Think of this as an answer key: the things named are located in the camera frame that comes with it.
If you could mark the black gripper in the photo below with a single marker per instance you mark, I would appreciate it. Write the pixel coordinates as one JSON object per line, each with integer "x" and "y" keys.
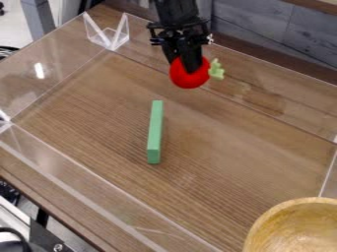
{"x": 181, "y": 25}

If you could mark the red plush fruit green leaf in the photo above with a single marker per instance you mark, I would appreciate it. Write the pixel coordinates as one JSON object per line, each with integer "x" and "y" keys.
{"x": 188, "y": 80}

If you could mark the green rectangular block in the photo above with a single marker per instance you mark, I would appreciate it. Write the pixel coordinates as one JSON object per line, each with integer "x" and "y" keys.
{"x": 155, "y": 136}

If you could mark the wooden bowl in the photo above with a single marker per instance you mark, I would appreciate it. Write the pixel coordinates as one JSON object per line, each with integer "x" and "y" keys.
{"x": 300, "y": 225}

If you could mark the black metal clamp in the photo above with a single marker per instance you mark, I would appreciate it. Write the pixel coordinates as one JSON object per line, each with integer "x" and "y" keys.
{"x": 44, "y": 241}

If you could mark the clear acrylic tray enclosure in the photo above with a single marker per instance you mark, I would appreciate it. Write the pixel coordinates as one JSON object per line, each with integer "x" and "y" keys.
{"x": 248, "y": 142}

